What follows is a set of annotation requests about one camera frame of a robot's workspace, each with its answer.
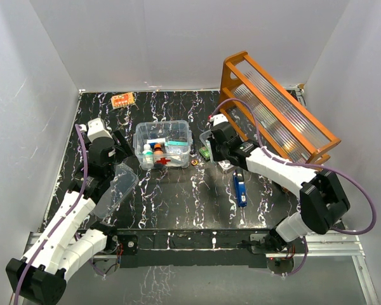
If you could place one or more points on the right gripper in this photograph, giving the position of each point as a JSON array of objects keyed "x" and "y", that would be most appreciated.
[{"x": 216, "y": 156}]

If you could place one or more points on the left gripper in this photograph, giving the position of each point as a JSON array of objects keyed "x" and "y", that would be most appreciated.
[{"x": 122, "y": 149}]

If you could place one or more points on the white green small bottle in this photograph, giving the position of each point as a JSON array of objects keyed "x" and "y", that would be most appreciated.
[{"x": 148, "y": 157}]

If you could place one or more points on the clear tray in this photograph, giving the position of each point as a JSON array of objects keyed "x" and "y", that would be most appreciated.
[{"x": 225, "y": 165}]

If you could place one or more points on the blue white tube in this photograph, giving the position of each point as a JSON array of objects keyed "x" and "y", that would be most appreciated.
[{"x": 156, "y": 141}]

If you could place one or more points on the brown orange medicine bottle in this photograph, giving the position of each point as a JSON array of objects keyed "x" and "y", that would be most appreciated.
[{"x": 158, "y": 150}]

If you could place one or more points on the clear first aid box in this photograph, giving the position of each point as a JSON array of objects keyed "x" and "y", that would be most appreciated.
[{"x": 177, "y": 130}]

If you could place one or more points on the white blue gauze packet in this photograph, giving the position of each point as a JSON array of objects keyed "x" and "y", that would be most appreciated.
[{"x": 177, "y": 160}]

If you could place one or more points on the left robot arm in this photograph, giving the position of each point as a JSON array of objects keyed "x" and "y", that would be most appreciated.
[{"x": 66, "y": 216}]

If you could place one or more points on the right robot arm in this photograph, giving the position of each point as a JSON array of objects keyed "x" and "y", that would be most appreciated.
[{"x": 320, "y": 194}]

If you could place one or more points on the green small box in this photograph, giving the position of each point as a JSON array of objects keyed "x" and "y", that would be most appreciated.
[{"x": 204, "y": 152}]

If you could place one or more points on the blue thermometer case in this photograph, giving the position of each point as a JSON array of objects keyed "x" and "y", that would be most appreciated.
[{"x": 240, "y": 188}]

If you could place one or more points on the clear box lid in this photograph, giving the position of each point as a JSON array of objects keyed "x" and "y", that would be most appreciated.
[{"x": 121, "y": 187}]

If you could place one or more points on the orange wooden shelf rack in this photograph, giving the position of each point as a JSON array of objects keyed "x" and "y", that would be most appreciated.
[{"x": 286, "y": 125}]

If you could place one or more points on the orange pill blister pack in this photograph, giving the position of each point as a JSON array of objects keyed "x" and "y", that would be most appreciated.
[{"x": 122, "y": 100}]

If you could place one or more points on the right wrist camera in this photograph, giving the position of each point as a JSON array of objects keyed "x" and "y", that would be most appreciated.
[{"x": 214, "y": 120}]

